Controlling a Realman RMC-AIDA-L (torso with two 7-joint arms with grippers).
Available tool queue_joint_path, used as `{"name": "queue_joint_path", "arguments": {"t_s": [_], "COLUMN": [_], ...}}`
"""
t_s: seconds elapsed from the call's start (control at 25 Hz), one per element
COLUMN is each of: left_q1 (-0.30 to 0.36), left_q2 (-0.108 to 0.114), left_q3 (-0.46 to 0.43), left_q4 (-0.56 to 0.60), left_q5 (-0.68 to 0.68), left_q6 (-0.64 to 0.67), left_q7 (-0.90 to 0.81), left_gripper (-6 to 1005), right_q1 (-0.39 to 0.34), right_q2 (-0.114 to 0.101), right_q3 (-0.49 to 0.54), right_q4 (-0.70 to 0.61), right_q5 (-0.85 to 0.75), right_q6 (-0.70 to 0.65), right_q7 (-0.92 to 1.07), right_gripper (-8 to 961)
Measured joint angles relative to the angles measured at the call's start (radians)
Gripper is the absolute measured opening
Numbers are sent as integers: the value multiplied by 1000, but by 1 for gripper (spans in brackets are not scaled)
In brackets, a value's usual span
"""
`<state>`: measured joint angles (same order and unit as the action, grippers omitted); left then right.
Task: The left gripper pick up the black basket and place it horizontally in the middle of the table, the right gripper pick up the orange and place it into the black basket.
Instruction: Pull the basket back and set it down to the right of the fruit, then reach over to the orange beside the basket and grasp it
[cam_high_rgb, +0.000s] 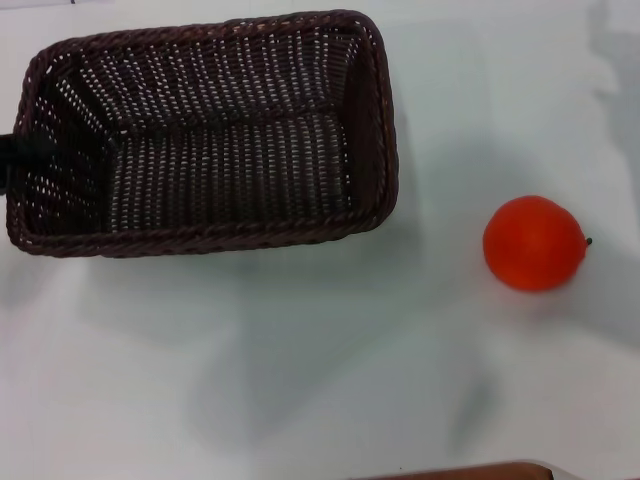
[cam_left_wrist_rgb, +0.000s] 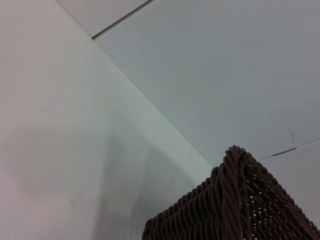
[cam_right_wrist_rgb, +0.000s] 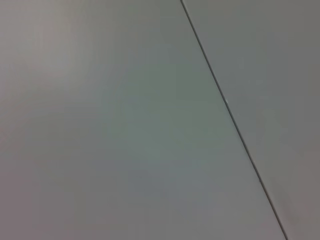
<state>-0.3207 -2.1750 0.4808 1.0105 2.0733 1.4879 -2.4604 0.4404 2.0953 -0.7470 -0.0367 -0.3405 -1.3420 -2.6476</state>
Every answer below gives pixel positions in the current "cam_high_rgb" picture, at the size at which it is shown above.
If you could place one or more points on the brown rounded panel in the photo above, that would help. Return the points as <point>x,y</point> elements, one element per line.
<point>460,472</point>

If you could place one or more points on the dark brown woven basket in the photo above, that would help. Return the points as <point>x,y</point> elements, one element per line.
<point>230,165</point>

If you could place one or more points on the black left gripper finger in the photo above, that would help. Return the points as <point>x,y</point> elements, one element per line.
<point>20,149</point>

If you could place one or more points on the red orange round fruit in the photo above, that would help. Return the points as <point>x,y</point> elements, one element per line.
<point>533,243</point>

